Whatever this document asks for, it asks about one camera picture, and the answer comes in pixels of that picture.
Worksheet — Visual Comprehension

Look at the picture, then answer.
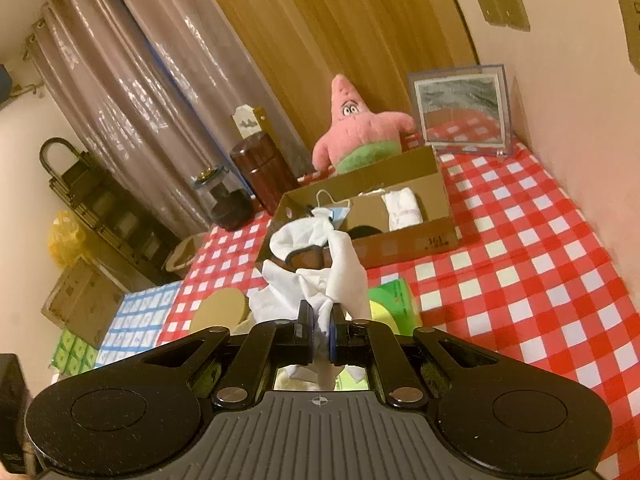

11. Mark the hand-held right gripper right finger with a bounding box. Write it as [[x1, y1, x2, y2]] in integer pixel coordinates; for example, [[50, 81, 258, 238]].
[[327, 308, 501, 408]]

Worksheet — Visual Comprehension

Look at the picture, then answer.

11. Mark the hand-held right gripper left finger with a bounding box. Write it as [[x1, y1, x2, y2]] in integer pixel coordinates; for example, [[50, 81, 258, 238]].
[[142, 300, 318, 410]]

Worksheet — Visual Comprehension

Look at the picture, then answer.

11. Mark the brown cardboard box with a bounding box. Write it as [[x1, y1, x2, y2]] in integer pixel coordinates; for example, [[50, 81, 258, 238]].
[[254, 144, 464, 271]]

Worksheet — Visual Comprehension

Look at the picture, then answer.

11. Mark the green tissue pack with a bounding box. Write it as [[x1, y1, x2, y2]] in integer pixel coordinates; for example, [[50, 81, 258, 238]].
[[368, 277, 424, 339]]

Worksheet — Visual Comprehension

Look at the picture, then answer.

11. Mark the gold round lid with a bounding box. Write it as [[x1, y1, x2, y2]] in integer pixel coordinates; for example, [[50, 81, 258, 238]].
[[192, 287, 250, 336]]

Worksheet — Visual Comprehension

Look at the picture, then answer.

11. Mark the blue face mask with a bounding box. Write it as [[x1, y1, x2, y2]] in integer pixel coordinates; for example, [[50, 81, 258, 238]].
[[300, 188, 354, 234]]

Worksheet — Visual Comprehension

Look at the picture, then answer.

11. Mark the white folded tissue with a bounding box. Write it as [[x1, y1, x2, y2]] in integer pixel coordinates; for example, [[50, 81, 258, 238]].
[[382, 185, 426, 231]]

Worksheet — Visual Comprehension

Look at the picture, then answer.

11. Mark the dark glass jar green lid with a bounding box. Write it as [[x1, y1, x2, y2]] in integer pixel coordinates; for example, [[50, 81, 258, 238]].
[[193, 163, 254, 231]]

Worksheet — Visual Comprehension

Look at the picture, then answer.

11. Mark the blue white checked cloth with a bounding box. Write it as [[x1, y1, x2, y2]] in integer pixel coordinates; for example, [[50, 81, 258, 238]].
[[97, 279, 184, 366]]

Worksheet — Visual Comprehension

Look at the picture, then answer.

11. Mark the brown wooden canister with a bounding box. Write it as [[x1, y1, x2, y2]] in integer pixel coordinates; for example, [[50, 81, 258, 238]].
[[229, 132, 299, 214]]

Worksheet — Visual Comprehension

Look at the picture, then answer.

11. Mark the red checkered tablecloth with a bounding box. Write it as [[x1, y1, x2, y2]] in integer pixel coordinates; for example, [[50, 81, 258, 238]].
[[155, 137, 640, 461]]

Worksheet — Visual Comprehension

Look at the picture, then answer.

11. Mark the pink starfish plush toy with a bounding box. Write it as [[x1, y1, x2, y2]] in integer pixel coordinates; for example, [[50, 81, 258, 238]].
[[312, 74, 417, 176]]

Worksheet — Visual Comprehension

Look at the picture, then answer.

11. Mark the large cardboard carton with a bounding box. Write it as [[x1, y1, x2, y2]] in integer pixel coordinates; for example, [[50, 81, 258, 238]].
[[42, 259, 124, 351]]

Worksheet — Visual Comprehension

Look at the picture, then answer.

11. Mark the black folding rack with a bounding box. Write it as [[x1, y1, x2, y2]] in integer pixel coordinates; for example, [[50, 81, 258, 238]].
[[39, 137, 169, 284]]

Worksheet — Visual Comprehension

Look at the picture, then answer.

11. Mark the yellow plastic bag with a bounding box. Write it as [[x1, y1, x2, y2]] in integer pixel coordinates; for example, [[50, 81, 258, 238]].
[[47, 209, 94, 266]]

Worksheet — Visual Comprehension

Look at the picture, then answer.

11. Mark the beige patterned curtain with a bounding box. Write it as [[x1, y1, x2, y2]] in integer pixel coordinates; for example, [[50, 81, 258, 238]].
[[25, 0, 302, 241]]

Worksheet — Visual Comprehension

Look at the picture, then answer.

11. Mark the wooden door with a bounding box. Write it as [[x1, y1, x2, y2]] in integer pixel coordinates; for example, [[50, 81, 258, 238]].
[[190, 0, 477, 172]]

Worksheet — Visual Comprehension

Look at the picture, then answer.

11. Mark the clear picture frame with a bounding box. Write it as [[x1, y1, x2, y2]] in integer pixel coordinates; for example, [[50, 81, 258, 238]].
[[405, 63, 516, 157]]

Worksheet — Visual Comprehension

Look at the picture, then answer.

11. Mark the beige wall socket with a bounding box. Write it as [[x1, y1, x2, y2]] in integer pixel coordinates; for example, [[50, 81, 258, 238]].
[[472, 0, 501, 26], [488, 0, 531, 32]]

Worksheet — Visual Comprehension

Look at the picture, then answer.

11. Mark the beige wall outlet plate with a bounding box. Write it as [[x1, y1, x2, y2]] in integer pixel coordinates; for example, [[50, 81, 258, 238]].
[[612, 0, 640, 71]]

